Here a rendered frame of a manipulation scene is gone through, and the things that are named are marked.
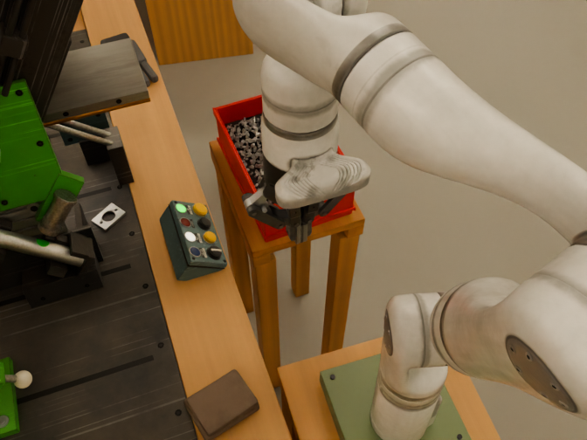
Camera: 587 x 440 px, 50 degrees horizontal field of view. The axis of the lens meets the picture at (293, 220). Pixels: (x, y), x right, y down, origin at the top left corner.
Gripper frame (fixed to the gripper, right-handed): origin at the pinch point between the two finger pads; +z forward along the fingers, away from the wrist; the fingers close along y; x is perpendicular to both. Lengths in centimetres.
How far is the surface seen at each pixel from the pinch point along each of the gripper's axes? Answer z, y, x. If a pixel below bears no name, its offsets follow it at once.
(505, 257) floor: 130, -99, -48
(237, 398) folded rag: 36.9, 11.3, 3.2
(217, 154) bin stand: 50, -2, -60
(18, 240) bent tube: 26, 38, -31
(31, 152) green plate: 14, 31, -38
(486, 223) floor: 130, -100, -64
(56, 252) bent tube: 30, 33, -30
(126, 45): 17, 12, -63
